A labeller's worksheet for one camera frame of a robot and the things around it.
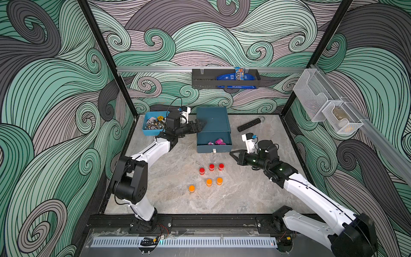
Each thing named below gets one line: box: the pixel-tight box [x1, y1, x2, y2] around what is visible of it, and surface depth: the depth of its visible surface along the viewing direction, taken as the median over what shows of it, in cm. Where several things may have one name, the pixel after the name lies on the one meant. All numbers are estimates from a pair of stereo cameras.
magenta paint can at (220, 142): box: [215, 138, 227, 146], surface depth 85 cm
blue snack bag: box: [216, 66, 257, 90], surface depth 93 cm
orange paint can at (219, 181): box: [216, 176, 224, 186], surface depth 87 cm
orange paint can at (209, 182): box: [206, 178, 213, 187], surface depth 87 cm
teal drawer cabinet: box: [196, 106, 233, 154], surface depth 85 cm
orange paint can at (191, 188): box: [188, 184, 196, 194], surface depth 85 cm
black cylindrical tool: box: [237, 115, 265, 133], surface depth 115 cm
